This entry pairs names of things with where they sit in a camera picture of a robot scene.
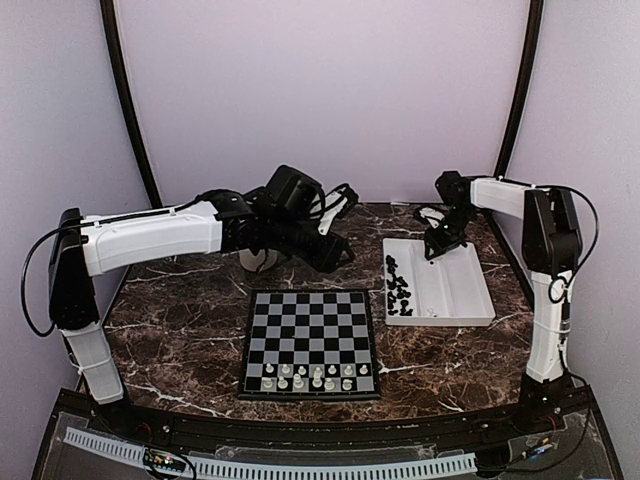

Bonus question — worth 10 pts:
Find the black chess pieces pile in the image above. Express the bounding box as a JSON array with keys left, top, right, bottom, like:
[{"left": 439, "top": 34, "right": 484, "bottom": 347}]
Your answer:
[{"left": 385, "top": 254, "right": 414, "bottom": 317}]

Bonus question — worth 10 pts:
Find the black frame post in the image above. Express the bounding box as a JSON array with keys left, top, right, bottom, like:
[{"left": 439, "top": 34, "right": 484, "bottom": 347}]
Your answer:
[
  {"left": 494, "top": 0, "right": 544, "bottom": 176},
  {"left": 99, "top": 0, "right": 162, "bottom": 208}
]

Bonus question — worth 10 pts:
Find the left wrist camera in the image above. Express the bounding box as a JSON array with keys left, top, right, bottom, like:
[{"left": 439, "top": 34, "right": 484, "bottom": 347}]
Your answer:
[{"left": 309, "top": 183, "right": 359, "bottom": 235}]

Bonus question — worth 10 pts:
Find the white divided plastic tray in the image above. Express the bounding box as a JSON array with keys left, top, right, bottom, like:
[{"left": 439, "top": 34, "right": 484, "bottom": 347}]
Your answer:
[{"left": 383, "top": 238, "right": 495, "bottom": 327}]

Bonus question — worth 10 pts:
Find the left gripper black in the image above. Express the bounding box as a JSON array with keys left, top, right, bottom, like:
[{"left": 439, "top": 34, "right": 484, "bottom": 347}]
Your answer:
[{"left": 268, "top": 213, "right": 356, "bottom": 273}]

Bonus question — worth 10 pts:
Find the white ribbed cup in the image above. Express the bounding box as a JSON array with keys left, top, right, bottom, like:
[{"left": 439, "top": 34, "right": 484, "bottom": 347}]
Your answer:
[{"left": 238, "top": 249, "right": 279, "bottom": 273}]

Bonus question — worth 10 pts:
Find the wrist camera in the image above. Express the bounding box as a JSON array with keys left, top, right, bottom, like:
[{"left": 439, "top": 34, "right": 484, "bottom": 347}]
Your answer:
[
  {"left": 309, "top": 183, "right": 359, "bottom": 235},
  {"left": 413, "top": 206, "right": 444, "bottom": 228}
]

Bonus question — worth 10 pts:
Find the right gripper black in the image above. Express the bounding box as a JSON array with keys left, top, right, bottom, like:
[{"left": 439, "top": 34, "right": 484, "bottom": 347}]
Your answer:
[{"left": 424, "top": 207, "right": 477, "bottom": 260}]

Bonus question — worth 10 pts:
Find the left black frame post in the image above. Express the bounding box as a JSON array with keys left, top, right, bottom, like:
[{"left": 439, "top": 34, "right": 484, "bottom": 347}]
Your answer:
[{"left": 99, "top": 0, "right": 162, "bottom": 208}]

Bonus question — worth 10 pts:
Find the right black frame post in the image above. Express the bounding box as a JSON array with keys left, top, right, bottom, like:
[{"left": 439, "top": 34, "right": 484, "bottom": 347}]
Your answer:
[{"left": 494, "top": 0, "right": 544, "bottom": 176}]

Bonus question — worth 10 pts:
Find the white king chess piece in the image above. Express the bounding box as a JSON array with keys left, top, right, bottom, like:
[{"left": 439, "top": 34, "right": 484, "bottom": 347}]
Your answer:
[{"left": 311, "top": 367, "right": 323, "bottom": 388}]

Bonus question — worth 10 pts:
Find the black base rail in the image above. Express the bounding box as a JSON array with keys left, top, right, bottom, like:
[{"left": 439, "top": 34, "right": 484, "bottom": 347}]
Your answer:
[{"left": 54, "top": 389, "right": 596, "bottom": 454}]

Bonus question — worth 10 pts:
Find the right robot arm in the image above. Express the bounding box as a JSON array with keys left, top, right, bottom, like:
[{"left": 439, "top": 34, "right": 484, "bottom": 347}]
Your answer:
[{"left": 424, "top": 171, "right": 582, "bottom": 384}]

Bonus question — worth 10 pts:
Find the white queen chess piece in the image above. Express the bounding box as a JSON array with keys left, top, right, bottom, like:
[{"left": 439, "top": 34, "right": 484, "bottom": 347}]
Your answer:
[{"left": 293, "top": 373, "right": 305, "bottom": 390}]

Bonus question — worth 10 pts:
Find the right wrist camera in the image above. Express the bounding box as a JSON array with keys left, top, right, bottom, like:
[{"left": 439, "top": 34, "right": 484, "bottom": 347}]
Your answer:
[{"left": 413, "top": 206, "right": 444, "bottom": 228}]

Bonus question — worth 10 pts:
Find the white bishop chess piece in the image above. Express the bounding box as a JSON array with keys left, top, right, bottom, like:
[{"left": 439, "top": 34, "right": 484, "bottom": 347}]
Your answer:
[{"left": 277, "top": 376, "right": 289, "bottom": 390}]

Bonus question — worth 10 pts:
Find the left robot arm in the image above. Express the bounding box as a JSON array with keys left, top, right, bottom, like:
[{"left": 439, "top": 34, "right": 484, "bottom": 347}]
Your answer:
[{"left": 44, "top": 184, "right": 358, "bottom": 436}]

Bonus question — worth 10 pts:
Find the black and grey chessboard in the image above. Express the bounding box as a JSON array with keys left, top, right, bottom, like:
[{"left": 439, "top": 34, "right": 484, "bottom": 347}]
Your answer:
[{"left": 238, "top": 289, "right": 381, "bottom": 401}]

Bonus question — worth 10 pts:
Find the white slotted cable duct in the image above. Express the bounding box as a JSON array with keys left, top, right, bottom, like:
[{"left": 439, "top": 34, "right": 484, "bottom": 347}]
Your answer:
[{"left": 63, "top": 427, "right": 478, "bottom": 479}]

